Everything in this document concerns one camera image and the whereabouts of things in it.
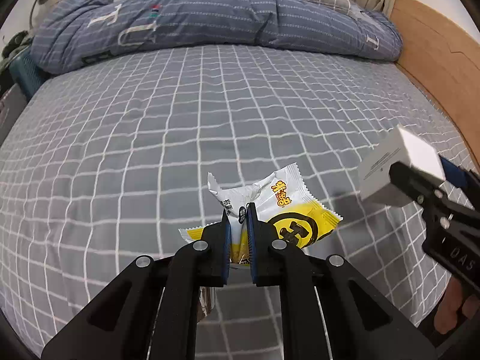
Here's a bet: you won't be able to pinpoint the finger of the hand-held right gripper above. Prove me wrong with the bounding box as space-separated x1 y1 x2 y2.
439 155 480 211
388 161 449 206

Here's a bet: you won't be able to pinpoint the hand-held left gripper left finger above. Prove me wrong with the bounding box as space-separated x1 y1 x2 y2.
40 209 231 360

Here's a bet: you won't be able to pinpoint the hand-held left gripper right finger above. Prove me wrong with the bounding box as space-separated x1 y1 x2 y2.
245 202 437 360

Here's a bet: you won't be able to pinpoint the small white box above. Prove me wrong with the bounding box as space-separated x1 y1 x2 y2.
357 125 447 208

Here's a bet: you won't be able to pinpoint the yellow white snack wrapper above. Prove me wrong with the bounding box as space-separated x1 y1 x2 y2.
179 162 344 267

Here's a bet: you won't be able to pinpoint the person's right hand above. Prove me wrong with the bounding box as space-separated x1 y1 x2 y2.
431 279 480 335

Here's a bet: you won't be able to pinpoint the wooden headboard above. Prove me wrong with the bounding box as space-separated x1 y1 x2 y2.
389 0 480 158

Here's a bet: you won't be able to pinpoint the blue striped quilt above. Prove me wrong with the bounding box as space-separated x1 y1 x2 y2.
30 0 404 76

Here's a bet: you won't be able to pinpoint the grey suitcase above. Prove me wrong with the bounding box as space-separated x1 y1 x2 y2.
0 82 29 143

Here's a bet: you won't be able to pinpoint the teal suitcase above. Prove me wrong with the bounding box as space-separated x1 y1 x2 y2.
9 49 49 100

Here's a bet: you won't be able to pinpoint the black tangled cables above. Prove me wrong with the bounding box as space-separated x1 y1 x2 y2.
0 30 34 68

